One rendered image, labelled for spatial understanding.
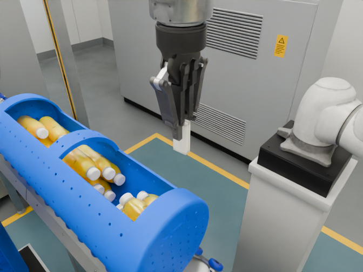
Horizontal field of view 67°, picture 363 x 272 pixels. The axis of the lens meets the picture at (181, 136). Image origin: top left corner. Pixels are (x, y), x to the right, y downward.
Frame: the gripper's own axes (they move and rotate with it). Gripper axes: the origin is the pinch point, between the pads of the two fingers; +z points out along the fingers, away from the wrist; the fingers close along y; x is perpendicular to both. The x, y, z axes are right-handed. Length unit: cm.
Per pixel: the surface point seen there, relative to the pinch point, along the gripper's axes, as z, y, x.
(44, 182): 28, 10, -42
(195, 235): 36.6, -5.6, 0.6
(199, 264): 51, -7, 2
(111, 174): 34.1, -7.3, -34.1
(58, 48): 13, -39, -101
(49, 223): 58, 9, -55
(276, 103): 71, -158, -24
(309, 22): 12, -157, -16
